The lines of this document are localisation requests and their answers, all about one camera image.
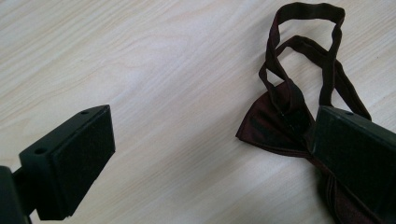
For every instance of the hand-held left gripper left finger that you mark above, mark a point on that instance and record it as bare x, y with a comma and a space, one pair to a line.
67, 168

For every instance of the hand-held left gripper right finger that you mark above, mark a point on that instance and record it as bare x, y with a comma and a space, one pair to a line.
355, 155

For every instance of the dark red bow tie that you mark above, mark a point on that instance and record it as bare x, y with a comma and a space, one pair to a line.
274, 124

